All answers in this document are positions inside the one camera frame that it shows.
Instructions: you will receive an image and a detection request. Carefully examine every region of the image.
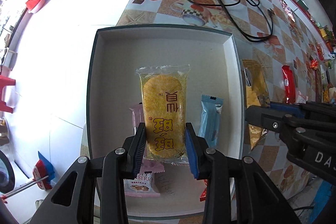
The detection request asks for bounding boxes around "gold snack packet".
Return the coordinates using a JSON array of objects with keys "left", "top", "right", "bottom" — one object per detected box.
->
[{"left": 242, "top": 59, "right": 270, "bottom": 151}]

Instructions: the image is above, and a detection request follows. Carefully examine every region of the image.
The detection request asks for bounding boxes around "yellow rice cracker packet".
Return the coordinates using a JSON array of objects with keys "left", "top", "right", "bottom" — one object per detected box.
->
[{"left": 136, "top": 65, "right": 190, "bottom": 164}]

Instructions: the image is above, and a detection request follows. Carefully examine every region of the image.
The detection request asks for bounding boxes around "pink cranberry packet right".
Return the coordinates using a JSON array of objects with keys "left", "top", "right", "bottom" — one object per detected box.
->
[{"left": 295, "top": 90, "right": 309, "bottom": 104}]

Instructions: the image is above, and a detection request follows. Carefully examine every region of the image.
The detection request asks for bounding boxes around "pink cranberry packet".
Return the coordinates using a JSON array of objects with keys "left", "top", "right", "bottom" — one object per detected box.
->
[
  {"left": 123, "top": 159, "right": 165, "bottom": 198},
  {"left": 295, "top": 90, "right": 309, "bottom": 104}
]

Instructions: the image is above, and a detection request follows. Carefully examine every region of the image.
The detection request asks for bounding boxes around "pink cranberry packet left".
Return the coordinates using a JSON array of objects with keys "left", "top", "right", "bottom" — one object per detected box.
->
[{"left": 123, "top": 159, "right": 165, "bottom": 198}]

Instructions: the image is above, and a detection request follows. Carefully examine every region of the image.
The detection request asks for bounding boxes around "red crinkled snack packet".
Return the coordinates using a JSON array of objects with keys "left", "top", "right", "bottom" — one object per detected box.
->
[{"left": 199, "top": 179, "right": 208, "bottom": 202}]

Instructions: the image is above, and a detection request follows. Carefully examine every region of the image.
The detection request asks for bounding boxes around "long red snack packet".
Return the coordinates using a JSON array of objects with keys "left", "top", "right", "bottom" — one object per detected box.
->
[{"left": 282, "top": 65, "right": 295, "bottom": 104}]

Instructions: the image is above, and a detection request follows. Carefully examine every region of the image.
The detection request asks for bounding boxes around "red foil candy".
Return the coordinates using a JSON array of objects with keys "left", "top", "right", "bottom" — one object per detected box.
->
[{"left": 309, "top": 59, "right": 319, "bottom": 71}]

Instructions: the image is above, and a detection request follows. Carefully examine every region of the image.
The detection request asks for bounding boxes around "pink plain snack packet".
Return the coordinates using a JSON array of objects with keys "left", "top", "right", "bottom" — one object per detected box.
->
[{"left": 130, "top": 102, "right": 145, "bottom": 133}]

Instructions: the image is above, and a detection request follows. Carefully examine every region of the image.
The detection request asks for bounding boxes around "light blue snack packet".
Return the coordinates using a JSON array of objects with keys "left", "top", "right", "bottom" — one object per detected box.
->
[{"left": 198, "top": 94, "right": 223, "bottom": 148}]

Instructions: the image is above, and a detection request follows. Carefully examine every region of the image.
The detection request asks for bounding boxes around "dark green white tray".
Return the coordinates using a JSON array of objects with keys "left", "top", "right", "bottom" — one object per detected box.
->
[{"left": 87, "top": 24, "right": 244, "bottom": 220}]

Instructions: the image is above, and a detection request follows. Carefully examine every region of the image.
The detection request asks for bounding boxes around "pink floral snack bag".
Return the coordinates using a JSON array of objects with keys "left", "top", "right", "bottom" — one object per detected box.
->
[{"left": 280, "top": 0, "right": 295, "bottom": 23}]

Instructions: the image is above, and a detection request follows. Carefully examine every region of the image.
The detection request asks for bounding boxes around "red plastic stool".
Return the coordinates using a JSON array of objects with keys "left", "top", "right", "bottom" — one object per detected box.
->
[{"left": 0, "top": 75, "right": 16, "bottom": 114}]

